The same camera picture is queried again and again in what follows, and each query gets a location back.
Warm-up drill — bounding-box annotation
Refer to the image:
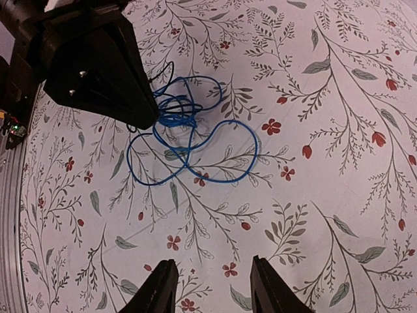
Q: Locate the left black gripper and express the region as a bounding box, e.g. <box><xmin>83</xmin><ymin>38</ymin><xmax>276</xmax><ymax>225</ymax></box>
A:
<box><xmin>1</xmin><ymin>1</ymin><xmax>159</xmax><ymax>128</ymax></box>

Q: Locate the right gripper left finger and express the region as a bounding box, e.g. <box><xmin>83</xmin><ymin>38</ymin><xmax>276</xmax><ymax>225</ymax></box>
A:
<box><xmin>119</xmin><ymin>259</ymin><xmax>179</xmax><ymax>313</ymax></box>

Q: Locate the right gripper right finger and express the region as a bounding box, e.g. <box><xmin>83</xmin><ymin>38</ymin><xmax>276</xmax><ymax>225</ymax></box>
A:
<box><xmin>250</xmin><ymin>256</ymin><xmax>312</xmax><ymax>313</ymax></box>

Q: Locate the dark navy cable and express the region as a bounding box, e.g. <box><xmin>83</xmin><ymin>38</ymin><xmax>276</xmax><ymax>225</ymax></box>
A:
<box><xmin>125</xmin><ymin>61</ymin><xmax>203</xmax><ymax>134</ymax></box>

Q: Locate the blue cable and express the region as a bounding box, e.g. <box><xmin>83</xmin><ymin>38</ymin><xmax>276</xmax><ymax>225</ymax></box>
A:
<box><xmin>126</xmin><ymin>75</ymin><xmax>259</xmax><ymax>186</ymax></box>

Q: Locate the floral table mat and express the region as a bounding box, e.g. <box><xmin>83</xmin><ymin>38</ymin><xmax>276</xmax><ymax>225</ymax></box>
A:
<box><xmin>20</xmin><ymin>1</ymin><xmax>416</xmax><ymax>312</ymax></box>

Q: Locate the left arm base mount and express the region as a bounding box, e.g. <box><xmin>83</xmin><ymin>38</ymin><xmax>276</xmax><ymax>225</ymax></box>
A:
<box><xmin>1</xmin><ymin>109</ymin><xmax>28</xmax><ymax>150</ymax></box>

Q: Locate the front aluminium rail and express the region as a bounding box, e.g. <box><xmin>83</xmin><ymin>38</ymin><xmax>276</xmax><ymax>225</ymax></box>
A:
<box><xmin>0</xmin><ymin>91</ymin><xmax>43</xmax><ymax>313</ymax></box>

